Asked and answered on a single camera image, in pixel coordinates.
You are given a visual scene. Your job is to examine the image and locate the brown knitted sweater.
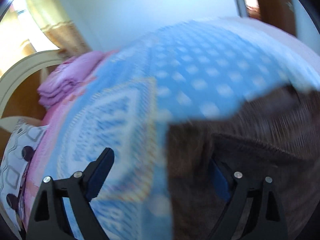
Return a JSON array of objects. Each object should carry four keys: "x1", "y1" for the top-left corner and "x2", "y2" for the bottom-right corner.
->
[{"x1": 166, "y1": 86, "x2": 319, "y2": 239}]

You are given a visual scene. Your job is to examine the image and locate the blue pink patterned bedsheet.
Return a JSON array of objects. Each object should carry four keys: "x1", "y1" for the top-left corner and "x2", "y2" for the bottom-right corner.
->
[{"x1": 24, "y1": 17, "x2": 319, "y2": 239}]

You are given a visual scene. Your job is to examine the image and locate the white patterned pillow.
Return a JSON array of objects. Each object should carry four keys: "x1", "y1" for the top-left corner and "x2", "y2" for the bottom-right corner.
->
[{"x1": 1, "y1": 119, "x2": 48, "y2": 230}]

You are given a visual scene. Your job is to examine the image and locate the cream wooden headboard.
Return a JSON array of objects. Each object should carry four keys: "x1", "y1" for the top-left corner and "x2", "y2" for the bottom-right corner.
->
[{"x1": 1, "y1": 49, "x2": 68, "y2": 155}]

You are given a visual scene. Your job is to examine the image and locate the beige patterned curtain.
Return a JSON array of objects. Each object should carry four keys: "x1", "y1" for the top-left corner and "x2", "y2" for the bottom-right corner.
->
[{"x1": 26, "y1": 0, "x2": 91, "y2": 56}]

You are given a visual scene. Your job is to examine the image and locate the brown wooden door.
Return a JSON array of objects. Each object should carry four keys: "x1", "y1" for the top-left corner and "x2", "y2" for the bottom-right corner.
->
[{"x1": 257, "y1": 0, "x2": 296, "y2": 36}]

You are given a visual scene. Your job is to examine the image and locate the folded pink quilt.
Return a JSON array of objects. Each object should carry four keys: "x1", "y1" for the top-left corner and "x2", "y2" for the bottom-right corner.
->
[{"x1": 37, "y1": 51, "x2": 105, "y2": 108}]

